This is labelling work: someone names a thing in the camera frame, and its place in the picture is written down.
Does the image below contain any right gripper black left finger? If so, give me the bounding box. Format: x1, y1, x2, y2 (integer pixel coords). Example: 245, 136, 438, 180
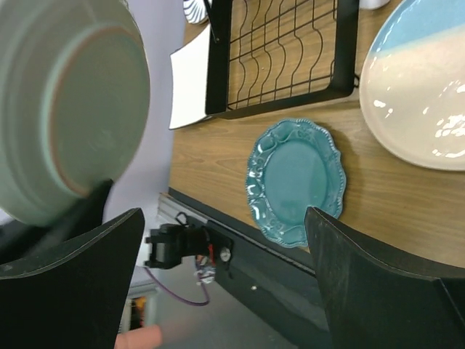
1, 208, 145, 348

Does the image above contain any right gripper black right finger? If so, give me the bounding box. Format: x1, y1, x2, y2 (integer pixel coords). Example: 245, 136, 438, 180
305, 207, 464, 348

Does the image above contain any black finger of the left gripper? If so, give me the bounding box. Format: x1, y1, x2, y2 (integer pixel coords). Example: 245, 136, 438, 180
32, 180, 113, 251

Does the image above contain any mint green plate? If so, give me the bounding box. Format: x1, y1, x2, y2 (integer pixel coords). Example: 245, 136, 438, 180
1, 1, 150, 226

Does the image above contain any teal scalloped plate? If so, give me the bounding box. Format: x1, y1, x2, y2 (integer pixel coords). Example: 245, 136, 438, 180
245, 119, 347, 248

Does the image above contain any beige plate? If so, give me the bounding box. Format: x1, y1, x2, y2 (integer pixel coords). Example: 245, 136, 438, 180
359, 1, 464, 172

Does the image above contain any white blue striped plate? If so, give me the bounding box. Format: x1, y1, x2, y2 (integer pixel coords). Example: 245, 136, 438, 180
182, 0, 208, 25

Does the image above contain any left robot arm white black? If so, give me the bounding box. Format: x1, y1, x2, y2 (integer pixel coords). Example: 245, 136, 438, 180
34, 180, 211, 270

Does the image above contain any silver clothes rack stand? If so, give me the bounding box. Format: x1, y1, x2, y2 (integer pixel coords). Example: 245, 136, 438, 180
359, 0, 390, 10

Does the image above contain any human fingertip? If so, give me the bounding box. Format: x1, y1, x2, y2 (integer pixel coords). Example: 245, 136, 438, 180
114, 325, 163, 349

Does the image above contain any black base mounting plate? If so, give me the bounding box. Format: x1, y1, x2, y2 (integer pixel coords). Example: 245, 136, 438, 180
168, 188, 332, 348

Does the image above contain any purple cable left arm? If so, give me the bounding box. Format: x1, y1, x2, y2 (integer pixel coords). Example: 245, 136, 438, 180
143, 266, 211, 307

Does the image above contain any black wire dish rack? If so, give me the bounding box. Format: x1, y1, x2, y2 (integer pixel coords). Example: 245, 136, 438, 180
206, 0, 359, 119

